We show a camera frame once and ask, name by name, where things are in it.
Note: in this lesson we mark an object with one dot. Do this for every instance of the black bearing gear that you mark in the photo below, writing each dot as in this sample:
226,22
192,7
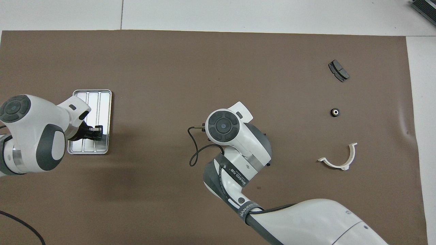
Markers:
335,112

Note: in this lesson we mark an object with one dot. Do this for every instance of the silver metal tray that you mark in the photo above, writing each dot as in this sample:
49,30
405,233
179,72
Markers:
90,102

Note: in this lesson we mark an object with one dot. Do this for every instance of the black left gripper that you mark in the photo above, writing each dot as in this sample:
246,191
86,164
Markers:
80,132

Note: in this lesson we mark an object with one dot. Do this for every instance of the white curved plastic bracket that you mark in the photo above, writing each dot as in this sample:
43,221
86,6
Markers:
344,166

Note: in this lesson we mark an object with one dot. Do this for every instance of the dark grey ribbed object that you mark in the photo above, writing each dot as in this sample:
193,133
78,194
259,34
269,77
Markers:
425,8

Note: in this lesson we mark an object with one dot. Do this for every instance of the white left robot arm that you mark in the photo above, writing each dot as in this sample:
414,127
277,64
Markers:
30,136

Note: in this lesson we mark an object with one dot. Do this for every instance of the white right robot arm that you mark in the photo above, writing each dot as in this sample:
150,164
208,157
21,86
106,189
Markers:
306,224

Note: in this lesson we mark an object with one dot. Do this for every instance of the brown table mat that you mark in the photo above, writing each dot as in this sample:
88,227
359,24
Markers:
163,68

